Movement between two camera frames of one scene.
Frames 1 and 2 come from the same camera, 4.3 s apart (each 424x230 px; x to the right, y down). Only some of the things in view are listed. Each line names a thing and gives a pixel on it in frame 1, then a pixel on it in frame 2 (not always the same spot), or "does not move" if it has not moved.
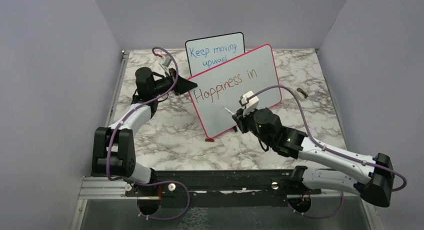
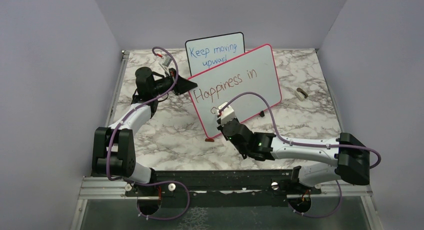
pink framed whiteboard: x=218 y=92 does not move
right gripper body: x=247 y=123 to x=221 y=127
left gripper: x=183 y=85 does not move
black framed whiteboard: x=205 y=53 does not move
